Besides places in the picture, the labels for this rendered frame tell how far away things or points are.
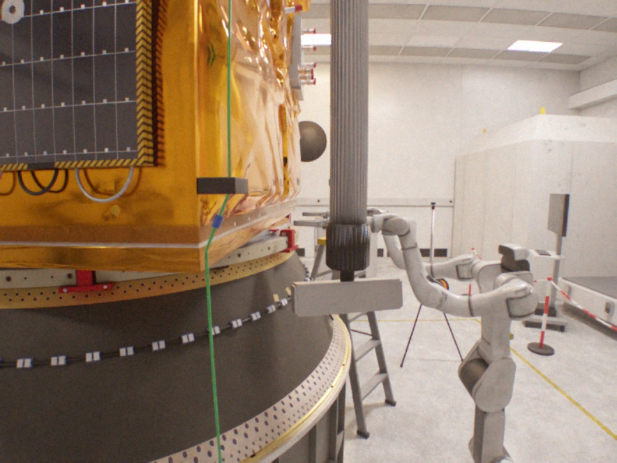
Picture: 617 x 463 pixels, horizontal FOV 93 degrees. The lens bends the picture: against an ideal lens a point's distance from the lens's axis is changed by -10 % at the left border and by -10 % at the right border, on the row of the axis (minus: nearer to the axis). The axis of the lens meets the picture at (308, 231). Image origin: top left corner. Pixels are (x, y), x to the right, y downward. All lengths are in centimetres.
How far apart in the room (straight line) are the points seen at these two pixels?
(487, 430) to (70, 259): 159
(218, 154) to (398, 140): 857
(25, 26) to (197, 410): 94
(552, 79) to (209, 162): 1092
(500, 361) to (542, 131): 563
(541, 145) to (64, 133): 646
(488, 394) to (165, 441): 116
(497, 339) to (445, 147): 823
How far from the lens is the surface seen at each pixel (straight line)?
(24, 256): 83
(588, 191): 715
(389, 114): 919
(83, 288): 98
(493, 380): 151
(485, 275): 153
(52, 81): 72
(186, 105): 62
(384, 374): 314
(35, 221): 79
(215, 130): 65
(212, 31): 70
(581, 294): 603
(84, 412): 102
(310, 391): 125
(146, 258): 66
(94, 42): 68
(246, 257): 112
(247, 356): 110
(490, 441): 173
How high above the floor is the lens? 190
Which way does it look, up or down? 7 degrees down
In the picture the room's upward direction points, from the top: straight up
